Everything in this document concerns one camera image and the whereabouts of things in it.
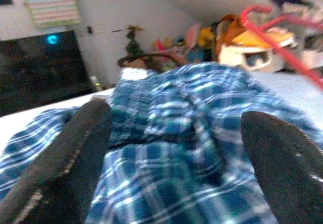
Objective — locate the orange toy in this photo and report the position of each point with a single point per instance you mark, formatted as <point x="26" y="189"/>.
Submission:
<point x="228" y="29"/>

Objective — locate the yellow plush toy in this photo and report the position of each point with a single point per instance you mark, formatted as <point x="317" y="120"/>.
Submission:
<point x="205" y="36"/>

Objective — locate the red plastic clothes hanger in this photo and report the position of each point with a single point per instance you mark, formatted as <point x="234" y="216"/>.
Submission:
<point x="297" y="65"/>

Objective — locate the pastel striped wall hanging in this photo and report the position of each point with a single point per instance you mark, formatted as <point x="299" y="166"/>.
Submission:
<point x="50" y="4"/>

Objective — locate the pink toy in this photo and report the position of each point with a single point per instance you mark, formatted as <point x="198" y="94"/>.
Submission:
<point x="193" y="33"/>

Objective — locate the blue plaid shirt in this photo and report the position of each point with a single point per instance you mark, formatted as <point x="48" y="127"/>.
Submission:
<point x="176" y="158"/>

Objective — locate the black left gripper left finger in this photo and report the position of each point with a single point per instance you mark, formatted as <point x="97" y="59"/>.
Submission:
<point x="63" y="163"/>

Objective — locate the small green plant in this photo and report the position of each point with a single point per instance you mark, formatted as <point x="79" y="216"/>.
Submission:
<point x="133" y="42"/>

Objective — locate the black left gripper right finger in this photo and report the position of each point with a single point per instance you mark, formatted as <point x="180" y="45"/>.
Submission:
<point x="285" y="171"/>

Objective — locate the white toy car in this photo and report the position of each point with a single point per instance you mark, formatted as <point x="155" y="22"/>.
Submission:
<point x="234" y="55"/>

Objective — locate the small bottle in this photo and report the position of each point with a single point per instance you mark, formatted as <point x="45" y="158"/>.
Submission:
<point x="94" y="82"/>

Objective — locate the black television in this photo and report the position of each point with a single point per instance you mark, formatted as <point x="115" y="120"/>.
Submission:
<point x="38" y="77"/>

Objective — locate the white plastic folding table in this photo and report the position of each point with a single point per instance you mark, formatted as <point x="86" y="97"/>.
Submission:
<point x="290" y="90"/>

